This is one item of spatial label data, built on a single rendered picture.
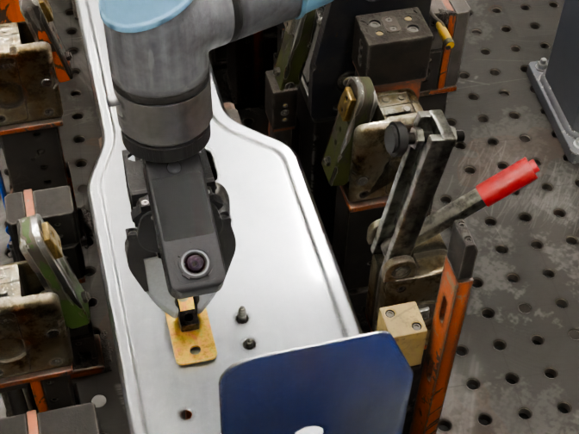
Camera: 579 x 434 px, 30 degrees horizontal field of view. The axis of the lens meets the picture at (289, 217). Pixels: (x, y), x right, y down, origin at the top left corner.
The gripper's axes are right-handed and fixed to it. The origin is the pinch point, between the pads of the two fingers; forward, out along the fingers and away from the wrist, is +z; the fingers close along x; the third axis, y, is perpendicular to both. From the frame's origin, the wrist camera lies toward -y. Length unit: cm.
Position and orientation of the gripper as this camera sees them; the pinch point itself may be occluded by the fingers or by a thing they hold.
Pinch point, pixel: (187, 309)
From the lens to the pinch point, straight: 98.8
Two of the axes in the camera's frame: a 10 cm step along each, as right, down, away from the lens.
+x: -9.7, 1.7, -1.8
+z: 0.0, 7.3, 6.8
